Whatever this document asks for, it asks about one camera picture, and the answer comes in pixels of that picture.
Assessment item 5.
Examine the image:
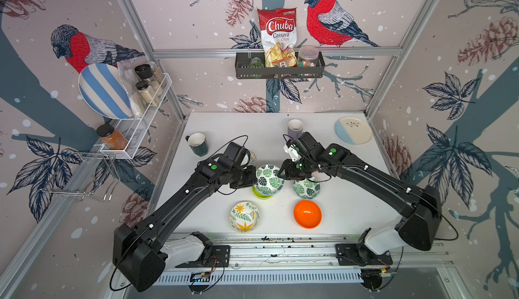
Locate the purple mug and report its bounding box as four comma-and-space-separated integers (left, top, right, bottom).
287, 119, 304, 140

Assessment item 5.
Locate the dark green mug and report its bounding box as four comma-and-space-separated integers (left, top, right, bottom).
185, 133, 208, 157

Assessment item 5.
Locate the beige spice jar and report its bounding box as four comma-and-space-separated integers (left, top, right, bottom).
135, 80, 159, 107

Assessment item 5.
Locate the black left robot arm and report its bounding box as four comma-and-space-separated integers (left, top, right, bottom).
113, 142, 257, 292

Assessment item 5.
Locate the blue cream plate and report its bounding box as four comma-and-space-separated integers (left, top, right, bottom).
334, 117, 372, 145

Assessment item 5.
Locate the red cassava chips bag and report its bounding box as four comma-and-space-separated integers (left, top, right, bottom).
258, 8, 297, 68

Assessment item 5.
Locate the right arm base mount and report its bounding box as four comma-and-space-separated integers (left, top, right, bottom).
334, 243, 393, 267

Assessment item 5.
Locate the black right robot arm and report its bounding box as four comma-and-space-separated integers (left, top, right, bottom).
277, 132, 443, 264

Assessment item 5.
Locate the large orange bowl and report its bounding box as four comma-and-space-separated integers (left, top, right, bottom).
293, 200, 322, 229

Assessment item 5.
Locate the black wall basket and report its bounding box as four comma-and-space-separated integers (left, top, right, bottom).
235, 52, 326, 79

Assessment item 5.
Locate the clear lidded candy jar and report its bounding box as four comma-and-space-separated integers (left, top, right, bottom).
297, 46, 319, 68

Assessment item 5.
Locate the green leaf bowl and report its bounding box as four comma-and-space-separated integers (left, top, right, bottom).
292, 177, 321, 200
255, 164, 285, 195

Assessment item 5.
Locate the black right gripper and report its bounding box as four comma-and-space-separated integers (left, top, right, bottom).
274, 156, 316, 180

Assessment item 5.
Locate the green glass jar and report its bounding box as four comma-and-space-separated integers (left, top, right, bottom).
249, 57, 264, 68

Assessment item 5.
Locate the orange spice jar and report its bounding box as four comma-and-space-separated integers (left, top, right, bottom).
96, 123, 128, 150

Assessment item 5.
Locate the wire hook rack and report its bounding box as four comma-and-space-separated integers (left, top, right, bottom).
41, 152, 120, 203

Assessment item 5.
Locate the blue yellow patterned bowl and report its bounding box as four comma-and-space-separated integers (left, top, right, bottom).
248, 151, 258, 166

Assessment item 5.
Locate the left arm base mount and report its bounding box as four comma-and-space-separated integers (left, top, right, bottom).
175, 245, 231, 268

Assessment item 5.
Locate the yellow flower bowl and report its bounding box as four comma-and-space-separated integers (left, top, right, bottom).
229, 201, 260, 233

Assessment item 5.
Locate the lime green bowl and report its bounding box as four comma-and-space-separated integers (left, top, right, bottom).
252, 184, 274, 200

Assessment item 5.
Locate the black lid spice jar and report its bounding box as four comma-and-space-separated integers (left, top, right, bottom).
134, 63, 164, 96

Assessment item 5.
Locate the clear wall shelf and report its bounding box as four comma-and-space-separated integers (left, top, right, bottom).
101, 58, 172, 159

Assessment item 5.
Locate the blue striped plate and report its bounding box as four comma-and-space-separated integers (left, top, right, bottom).
78, 63, 132, 119

